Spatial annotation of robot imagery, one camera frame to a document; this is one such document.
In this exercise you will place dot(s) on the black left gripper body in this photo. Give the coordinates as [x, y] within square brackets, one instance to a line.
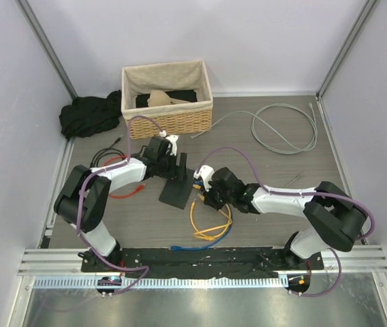
[167, 165]

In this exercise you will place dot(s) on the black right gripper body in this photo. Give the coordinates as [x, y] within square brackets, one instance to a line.
[217, 198]

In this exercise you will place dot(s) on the black network switch box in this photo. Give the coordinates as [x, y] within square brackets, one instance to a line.
[176, 193]

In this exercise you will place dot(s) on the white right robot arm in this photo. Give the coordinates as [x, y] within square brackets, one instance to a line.
[335, 219]

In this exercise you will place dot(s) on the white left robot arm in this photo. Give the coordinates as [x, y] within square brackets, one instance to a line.
[83, 198]

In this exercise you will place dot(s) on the wicker basket with liner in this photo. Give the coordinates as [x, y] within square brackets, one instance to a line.
[175, 119]

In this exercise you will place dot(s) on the beige object in basket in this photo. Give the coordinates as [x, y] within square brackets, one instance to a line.
[161, 98]

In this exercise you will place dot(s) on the black cloth in basket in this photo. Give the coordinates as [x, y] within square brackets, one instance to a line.
[187, 95]

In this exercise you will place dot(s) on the black cloth pile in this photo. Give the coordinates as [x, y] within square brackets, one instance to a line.
[87, 116]

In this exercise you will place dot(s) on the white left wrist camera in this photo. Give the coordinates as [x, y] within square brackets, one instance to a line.
[172, 138]

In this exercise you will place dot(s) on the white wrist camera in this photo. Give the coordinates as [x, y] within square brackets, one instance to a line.
[172, 138]
[204, 174]

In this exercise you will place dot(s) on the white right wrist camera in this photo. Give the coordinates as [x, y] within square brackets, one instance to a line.
[204, 174]

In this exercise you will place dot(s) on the aluminium front rail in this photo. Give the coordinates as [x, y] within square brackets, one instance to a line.
[79, 269]

